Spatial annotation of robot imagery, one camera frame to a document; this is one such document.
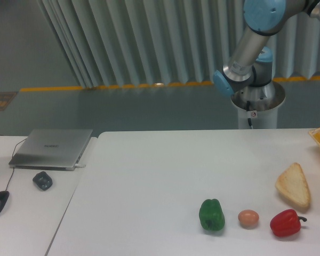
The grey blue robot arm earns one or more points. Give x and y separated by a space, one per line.
250 48

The green bell pepper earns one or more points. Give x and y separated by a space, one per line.
211 215

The red bell pepper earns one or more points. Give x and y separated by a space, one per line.
286 223

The folded white partition screen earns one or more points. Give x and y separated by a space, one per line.
117 43

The silver closed laptop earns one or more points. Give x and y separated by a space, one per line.
51 149

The brown egg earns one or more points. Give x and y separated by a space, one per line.
248 218

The black power adapter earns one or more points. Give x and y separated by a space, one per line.
43 181

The triangular toast slice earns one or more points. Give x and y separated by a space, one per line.
293 186

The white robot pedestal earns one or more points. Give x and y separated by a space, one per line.
257 107

